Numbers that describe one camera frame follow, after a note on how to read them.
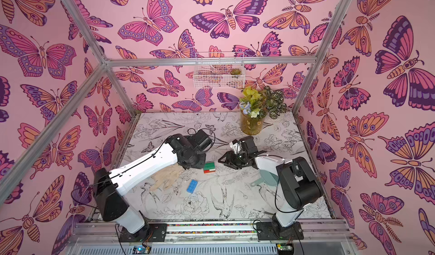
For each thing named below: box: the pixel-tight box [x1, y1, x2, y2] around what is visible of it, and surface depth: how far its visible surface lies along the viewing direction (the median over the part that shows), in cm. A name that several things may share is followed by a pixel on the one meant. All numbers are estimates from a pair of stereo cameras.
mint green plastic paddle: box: [250, 169, 280, 187], surface depth 91 cm
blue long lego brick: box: [186, 179, 198, 194], surface depth 88 cm
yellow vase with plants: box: [239, 86, 290, 136], surface depth 99 cm
